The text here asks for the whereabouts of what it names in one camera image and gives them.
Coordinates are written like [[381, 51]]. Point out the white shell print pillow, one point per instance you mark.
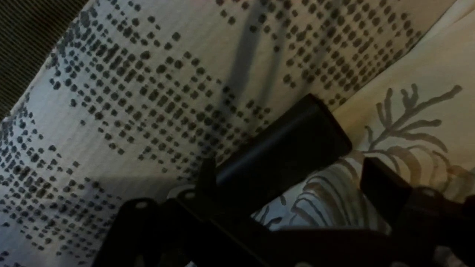
[[418, 117]]

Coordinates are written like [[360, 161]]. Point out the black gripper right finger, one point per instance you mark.
[[421, 218]]

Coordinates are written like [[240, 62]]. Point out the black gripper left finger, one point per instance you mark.
[[189, 226]]

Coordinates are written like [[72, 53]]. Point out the olive green sofa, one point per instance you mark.
[[29, 29]]

